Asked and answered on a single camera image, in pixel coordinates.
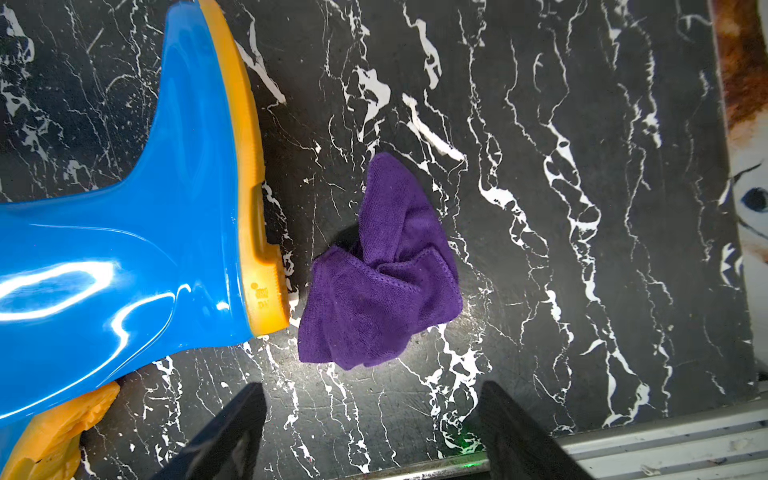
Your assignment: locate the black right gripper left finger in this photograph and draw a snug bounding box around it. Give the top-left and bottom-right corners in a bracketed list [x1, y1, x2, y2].
[153, 383, 268, 480]

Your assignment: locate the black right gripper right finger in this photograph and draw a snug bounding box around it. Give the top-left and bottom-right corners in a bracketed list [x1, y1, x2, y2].
[479, 381, 590, 479]

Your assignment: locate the blue rubber boot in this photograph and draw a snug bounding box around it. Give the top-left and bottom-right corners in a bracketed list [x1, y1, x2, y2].
[1, 382, 120, 479]
[1, 1, 289, 425]

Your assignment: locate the purple cloth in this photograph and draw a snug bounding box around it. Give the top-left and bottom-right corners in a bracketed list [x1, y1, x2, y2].
[298, 153, 463, 370]

